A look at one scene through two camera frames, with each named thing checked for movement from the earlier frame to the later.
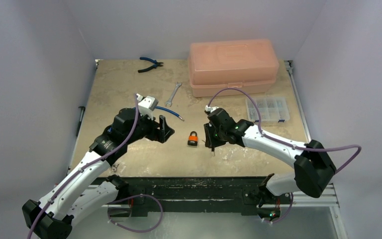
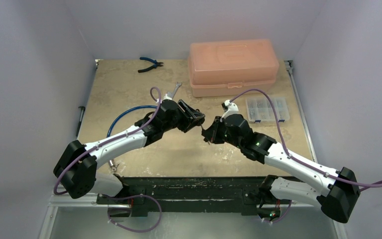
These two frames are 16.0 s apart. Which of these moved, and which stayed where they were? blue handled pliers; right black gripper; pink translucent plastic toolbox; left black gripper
Moved: left black gripper
Stayed: blue handled pliers; right black gripper; pink translucent plastic toolbox
